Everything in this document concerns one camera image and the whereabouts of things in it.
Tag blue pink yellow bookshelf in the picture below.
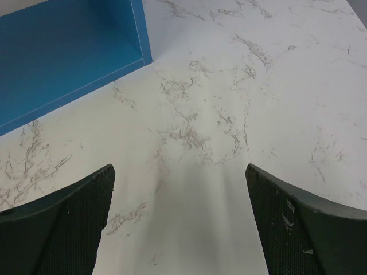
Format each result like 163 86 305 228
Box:
1 0 152 134

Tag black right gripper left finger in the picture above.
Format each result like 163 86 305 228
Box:
1 164 115 274

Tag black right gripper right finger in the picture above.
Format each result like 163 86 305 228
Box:
245 164 366 274

